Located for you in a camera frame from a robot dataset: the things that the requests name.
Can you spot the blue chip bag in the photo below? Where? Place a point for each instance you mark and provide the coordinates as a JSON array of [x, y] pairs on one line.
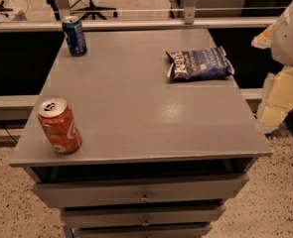
[[204, 64]]

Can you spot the blue pepsi can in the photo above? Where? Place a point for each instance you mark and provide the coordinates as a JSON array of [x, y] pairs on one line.
[[74, 35]]

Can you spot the bottom grey drawer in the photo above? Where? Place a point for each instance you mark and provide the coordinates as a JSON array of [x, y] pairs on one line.
[[192, 230]]

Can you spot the middle grey drawer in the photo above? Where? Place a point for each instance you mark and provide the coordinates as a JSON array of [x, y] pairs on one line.
[[142, 216]]

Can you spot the orange soda can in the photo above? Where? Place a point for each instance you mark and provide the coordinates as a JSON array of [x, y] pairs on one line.
[[57, 121]]

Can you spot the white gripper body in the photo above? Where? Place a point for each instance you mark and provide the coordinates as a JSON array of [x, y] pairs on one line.
[[291, 39]]

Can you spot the metal railing frame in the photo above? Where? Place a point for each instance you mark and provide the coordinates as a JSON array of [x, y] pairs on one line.
[[40, 15]]

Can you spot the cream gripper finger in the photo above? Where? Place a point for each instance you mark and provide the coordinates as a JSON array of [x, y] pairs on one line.
[[277, 98], [264, 39]]

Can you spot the top grey drawer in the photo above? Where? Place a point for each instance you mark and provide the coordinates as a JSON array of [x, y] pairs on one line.
[[135, 191]]

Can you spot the grey drawer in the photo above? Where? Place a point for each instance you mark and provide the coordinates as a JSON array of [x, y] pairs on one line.
[[135, 191], [142, 216], [192, 230]]

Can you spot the grey drawer cabinet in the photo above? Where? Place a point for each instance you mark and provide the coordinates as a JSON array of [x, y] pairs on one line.
[[137, 124]]

